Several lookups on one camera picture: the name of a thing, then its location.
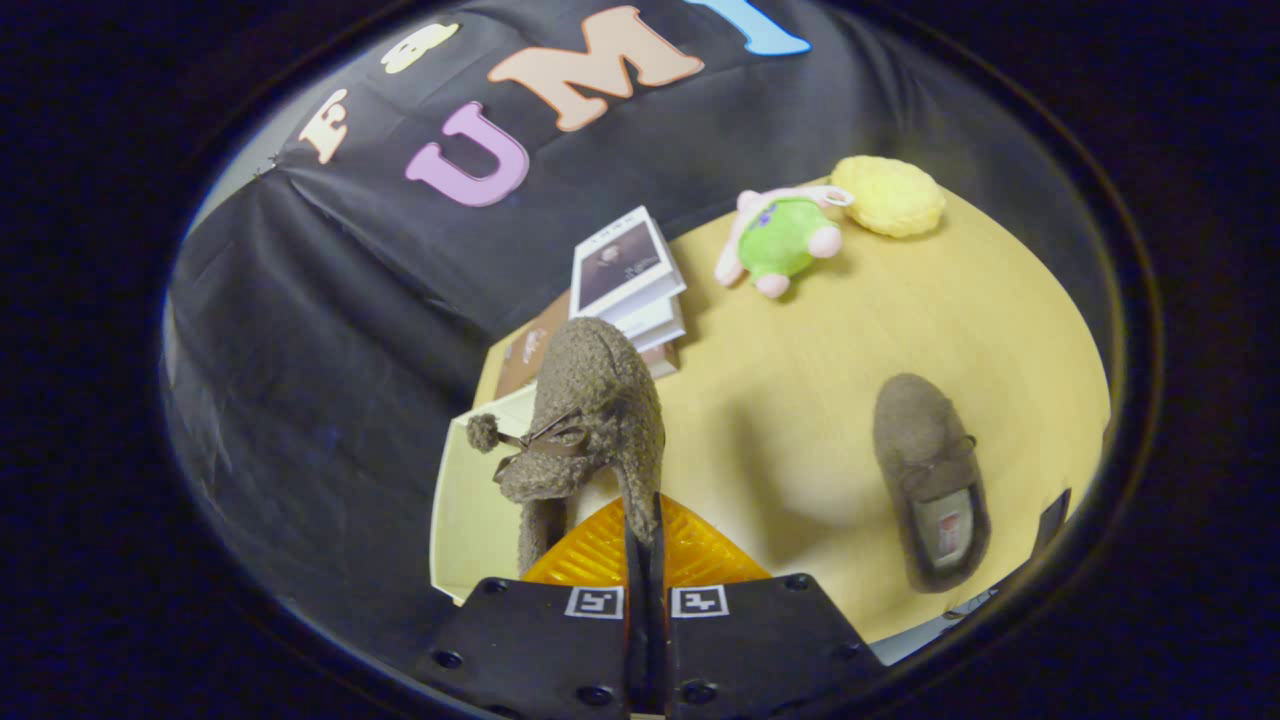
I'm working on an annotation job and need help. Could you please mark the grey lidded storage box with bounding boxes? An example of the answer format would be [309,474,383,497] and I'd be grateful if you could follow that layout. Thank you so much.
[430,385,546,607]

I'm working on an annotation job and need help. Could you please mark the brown fuzzy slipper shoe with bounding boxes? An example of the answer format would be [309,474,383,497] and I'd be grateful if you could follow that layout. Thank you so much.
[872,373,993,594]
[466,317,668,577]

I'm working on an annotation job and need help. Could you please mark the green and pink plush toy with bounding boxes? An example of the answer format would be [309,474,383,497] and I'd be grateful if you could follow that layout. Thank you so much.
[714,186,854,299]

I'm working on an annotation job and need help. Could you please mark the white portrait cover book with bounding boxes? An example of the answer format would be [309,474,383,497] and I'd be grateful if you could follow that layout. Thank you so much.
[568,206,689,323]

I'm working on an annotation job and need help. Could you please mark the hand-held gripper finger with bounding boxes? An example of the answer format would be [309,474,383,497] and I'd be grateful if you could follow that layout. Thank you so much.
[415,497,648,720]
[650,493,887,720]

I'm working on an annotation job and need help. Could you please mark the brown cover book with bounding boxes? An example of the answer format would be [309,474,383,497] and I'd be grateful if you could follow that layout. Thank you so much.
[493,290,573,401]

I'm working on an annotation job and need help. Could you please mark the plain white book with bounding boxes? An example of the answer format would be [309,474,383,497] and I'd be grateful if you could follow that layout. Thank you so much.
[615,297,688,353]

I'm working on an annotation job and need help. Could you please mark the yellow plush toy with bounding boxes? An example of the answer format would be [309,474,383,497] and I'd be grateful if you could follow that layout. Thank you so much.
[830,155,947,239]

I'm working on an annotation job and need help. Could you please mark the black backdrop cloth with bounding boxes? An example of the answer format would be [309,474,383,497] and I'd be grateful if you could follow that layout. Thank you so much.
[165,0,1111,641]

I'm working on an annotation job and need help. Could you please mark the dark flat panel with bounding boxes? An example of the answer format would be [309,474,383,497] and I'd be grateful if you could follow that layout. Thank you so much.
[1030,488,1073,561]

